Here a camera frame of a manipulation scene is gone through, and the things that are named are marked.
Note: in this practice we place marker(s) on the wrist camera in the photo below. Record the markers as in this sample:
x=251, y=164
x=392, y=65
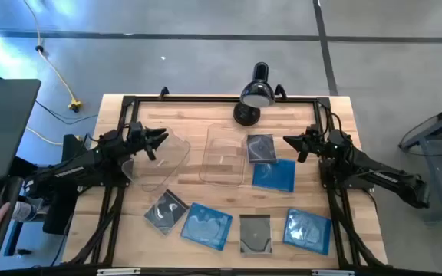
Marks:
x=135, y=130
x=314, y=130

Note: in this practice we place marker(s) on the small black floor object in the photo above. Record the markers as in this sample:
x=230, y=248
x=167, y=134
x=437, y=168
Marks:
x=23, y=252

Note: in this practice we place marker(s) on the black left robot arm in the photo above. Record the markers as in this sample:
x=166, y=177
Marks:
x=71, y=171

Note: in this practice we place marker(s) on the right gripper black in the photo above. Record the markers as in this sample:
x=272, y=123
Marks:
x=317, y=145

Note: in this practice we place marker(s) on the black support stand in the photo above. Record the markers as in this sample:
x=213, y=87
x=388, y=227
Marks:
x=60, y=214

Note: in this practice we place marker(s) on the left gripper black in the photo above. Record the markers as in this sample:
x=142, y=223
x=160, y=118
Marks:
x=138, y=143

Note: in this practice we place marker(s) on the dark grey monitor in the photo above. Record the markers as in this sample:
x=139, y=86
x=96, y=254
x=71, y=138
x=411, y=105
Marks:
x=2, y=126

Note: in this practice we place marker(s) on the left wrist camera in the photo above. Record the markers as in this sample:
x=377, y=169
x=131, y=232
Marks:
x=135, y=130

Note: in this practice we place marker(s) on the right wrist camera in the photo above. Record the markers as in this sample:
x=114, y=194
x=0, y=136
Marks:
x=314, y=130

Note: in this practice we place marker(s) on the silver edge clamp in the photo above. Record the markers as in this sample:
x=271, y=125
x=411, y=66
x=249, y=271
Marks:
x=332, y=273
x=117, y=271

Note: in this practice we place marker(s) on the blue jewel case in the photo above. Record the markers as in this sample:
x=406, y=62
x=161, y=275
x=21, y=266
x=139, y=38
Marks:
x=274, y=175
x=206, y=227
x=307, y=231

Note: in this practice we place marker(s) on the black desk lamp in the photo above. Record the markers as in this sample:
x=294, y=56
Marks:
x=257, y=94

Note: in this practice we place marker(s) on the blue-grey metal cart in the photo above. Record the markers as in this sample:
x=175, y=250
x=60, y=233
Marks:
x=436, y=130

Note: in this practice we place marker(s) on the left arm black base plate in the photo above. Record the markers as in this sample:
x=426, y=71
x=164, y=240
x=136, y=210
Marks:
x=117, y=183

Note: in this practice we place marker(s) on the black jewel case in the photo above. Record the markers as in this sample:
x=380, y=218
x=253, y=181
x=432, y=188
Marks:
x=255, y=234
x=261, y=148
x=166, y=212

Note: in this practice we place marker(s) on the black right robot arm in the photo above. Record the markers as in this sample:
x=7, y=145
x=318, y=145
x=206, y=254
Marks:
x=393, y=179

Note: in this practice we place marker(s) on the clear plastic bin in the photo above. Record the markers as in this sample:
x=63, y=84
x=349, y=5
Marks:
x=167, y=168
x=223, y=161

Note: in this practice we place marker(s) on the black table clamp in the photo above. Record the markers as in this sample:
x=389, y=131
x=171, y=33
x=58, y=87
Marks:
x=283, y=92
x=164, y=89

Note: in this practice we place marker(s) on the clear plastic bottle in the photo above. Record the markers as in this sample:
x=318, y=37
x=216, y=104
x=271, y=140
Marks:
x=23, y=211

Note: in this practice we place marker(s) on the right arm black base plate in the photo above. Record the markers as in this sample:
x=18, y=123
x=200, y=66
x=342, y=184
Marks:
x=353, y=185

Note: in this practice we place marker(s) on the black aluminium table frame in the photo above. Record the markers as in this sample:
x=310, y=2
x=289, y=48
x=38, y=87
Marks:
x=205, y=99

